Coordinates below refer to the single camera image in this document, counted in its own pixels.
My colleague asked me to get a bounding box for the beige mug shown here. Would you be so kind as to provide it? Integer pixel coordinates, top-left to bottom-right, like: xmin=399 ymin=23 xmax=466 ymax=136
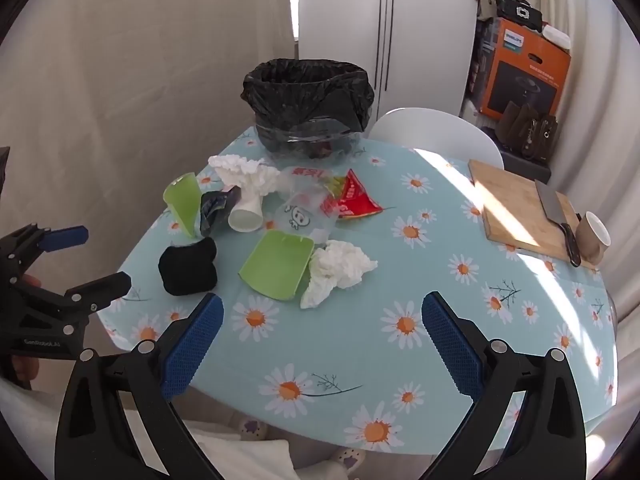
xmin=575 ymin=211 xmax=612 ymax=265

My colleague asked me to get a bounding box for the brown handbag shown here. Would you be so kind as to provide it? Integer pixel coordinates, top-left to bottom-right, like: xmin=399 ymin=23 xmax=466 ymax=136
xmin=495 ymin=101 xmax=558 ymax=163

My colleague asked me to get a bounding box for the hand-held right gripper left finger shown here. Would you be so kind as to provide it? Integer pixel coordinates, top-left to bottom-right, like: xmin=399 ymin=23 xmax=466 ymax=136
xmin=54 ymin=291 xmax=224 ymax=480

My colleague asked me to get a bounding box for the white case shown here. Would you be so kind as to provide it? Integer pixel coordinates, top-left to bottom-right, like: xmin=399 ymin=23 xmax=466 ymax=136
xmin=542 ymin=24 xmax=572 ymax=52

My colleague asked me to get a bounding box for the person's left hand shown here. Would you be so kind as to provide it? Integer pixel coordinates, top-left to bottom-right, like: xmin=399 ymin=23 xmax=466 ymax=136
xmin=10 ymin=272 xmax=43 ymax=391

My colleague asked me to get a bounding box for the white curtain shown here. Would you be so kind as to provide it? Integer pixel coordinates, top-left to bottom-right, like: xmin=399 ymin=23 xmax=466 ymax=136
xmin=460 ymin=0 xmax=640 ymax=411

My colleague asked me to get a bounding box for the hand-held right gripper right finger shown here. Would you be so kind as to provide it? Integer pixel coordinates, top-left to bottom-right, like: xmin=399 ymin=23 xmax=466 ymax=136
xmin=420 ymin=290 xmax=587 ymax=480

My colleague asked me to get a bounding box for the black camera bag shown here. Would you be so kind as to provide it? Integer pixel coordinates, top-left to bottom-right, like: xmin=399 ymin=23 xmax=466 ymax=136
xmin=495 ymin=0 xmax=543 ymax=36

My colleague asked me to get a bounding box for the cream paper napkin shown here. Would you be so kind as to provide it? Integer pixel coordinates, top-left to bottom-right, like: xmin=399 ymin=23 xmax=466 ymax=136
xmin=227 ymin=187 xmax=265 ymax=233

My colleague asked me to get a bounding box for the white wardrobe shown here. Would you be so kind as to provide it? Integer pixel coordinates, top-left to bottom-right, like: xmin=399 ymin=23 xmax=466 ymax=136
xmin=298 ymin=0 xmax=481 ymax=133

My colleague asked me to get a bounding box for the dark grey stool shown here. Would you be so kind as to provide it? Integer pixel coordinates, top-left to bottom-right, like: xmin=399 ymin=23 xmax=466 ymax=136
xmin=500 ymin=149 xmax=552 ymax=184

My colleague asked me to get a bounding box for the beige curtain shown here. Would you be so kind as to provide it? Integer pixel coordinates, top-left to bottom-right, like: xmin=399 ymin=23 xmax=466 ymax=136
xmin=0 ymin=0 xmax=300 ymax=386

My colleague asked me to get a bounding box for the wooden cutting board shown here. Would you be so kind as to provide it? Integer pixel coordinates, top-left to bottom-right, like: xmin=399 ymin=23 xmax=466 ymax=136
xmin=468 ymin=159 xmax=601 ymax=266

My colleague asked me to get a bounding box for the clear plastic trash bin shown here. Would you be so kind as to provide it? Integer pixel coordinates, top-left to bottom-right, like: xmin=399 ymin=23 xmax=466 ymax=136
xmin=252 ymin=110 xmax=370 ymax=167

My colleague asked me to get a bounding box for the green plastic plate piece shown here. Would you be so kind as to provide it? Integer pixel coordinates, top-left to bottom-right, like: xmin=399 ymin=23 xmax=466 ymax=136
xmin=238 ymin=230 xmax=316 ymax=302

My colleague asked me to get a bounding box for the orange and black cardboard box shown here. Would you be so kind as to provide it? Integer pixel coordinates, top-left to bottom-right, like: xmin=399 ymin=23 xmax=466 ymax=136
xmin=462 ymin=16 xmax=572 ymax=120

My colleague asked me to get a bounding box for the clear plastic cup red print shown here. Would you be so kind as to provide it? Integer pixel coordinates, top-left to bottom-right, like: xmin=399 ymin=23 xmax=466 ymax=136
xmin=274 ymin=164 xmax=346 ymax=243

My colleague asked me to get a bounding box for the white tissue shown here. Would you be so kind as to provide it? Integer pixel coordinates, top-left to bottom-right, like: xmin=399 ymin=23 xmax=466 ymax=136
xmin=207 ymin=154 xmax=282 ymax=201
xmin=300 ymin=240 xmax=378 ymax=310

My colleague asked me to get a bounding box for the red snack packet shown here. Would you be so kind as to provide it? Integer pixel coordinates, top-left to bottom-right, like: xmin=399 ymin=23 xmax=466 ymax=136
xmin=330 ymin=168 xmax=385 ymax=221

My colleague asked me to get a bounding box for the white chair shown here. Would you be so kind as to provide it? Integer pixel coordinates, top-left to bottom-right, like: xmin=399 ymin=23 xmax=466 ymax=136
xmin=367 ymin=107 xmax=505 ymax=171

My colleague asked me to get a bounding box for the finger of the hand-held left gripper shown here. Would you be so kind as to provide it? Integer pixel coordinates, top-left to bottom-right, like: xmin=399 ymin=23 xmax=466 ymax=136
xmin=0 ymin=224 xmax=90 ymax=281
xmin=10 ymin=271 xmax=132 ymax=328

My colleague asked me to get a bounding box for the green plastic cup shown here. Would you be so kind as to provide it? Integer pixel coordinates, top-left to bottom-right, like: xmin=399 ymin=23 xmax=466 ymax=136
xmin=163 ymin=171 xmax=202 ymax=237

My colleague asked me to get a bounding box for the cleaver with black handle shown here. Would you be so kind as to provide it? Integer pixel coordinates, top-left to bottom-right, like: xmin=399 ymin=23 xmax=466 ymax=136
xmin=535 ymin=179 xmax=582 ymax=267

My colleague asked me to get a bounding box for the dark wrapper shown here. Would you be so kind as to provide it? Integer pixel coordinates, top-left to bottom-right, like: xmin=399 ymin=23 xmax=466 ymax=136
xmin=199 ymin=186 xmax=241 ymax=237

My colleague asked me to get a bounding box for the patterned slipper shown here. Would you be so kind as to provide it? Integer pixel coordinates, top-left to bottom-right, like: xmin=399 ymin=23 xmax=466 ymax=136
xmin=332 ymin=447 xmax=366 ymax=471
xmin=239 ymin=417 xmax=268 ymax=441

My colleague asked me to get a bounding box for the black cloth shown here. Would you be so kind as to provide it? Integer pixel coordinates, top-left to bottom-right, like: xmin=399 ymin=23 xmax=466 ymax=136
xmin=158 ymin=236 xmax=219 ymax=297

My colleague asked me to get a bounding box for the clear bin with black bag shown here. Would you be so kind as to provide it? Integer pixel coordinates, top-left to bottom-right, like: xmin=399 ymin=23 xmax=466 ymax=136
xmin=242 ymin=58 xmax=375 ymax=133

